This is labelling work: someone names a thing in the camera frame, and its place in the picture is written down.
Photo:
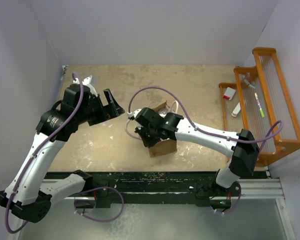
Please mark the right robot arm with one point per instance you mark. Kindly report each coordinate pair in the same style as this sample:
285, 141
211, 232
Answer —
239, 147

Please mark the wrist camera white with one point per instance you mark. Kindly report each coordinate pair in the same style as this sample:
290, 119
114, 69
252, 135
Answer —
88, 81
132, 115

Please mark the green tipped pen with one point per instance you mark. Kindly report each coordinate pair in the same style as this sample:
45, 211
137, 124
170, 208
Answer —
259, 105

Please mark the red and white box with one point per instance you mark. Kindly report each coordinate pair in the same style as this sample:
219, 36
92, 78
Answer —
229, 93

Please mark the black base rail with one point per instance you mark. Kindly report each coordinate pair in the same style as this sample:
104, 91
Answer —
154, 188

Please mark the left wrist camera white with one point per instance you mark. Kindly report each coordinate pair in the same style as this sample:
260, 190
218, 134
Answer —
88, 81

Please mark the orange wooden tiered rack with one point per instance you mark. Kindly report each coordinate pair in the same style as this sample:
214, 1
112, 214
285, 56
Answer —
270, 85

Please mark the brown canvas bag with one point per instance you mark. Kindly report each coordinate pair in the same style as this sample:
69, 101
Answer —
167, 146

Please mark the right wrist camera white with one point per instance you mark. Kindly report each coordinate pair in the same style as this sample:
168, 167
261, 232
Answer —
132, 115

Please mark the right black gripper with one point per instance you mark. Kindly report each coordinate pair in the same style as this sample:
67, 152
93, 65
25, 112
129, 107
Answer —
140, 130

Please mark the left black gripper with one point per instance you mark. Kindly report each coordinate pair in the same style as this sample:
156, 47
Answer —
108, 111

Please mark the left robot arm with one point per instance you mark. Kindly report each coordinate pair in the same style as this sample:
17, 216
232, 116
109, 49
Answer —
26, 197

